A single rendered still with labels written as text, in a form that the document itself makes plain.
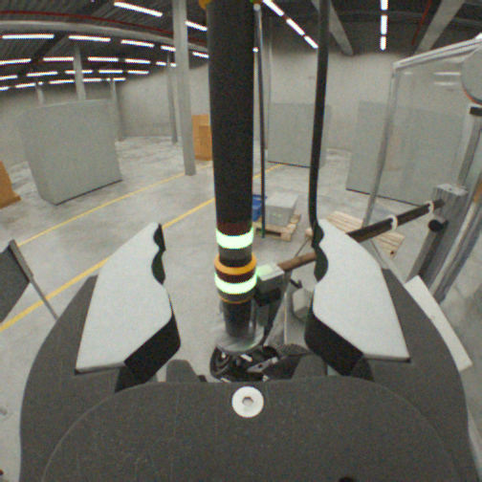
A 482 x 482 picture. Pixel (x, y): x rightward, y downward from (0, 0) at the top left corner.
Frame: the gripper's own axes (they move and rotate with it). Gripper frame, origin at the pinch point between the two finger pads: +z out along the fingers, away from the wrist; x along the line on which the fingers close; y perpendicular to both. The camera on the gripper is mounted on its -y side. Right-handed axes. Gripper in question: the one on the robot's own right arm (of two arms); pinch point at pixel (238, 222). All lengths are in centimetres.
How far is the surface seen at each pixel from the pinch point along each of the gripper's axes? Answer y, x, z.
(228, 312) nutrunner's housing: 14.7, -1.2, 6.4
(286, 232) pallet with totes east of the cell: 152, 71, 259
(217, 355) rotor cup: 45.9, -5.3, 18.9
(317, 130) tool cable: -3.9, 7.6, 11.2
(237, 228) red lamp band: 3.7, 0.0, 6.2
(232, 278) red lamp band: 9.0, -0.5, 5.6
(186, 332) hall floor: 166, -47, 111
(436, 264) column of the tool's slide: 33, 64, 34
